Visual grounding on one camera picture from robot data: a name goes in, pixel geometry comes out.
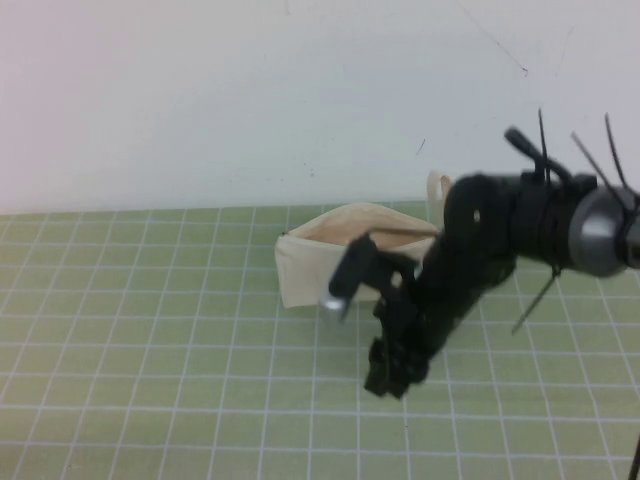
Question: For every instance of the cream canvas pencil case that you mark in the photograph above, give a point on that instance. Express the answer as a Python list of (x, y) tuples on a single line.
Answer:
[(305, 270)]

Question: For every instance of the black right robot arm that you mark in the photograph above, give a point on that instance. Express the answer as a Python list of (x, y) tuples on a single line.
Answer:
[(490, 215)]

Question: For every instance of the green grid cutting mat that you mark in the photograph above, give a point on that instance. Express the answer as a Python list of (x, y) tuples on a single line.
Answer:
[(150, 350)]

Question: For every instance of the black wrist camera, silver lens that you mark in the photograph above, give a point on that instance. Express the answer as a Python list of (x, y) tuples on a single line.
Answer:
[(352, 272)]

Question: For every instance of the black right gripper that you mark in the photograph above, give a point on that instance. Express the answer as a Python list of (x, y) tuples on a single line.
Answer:
[(440, 305)]

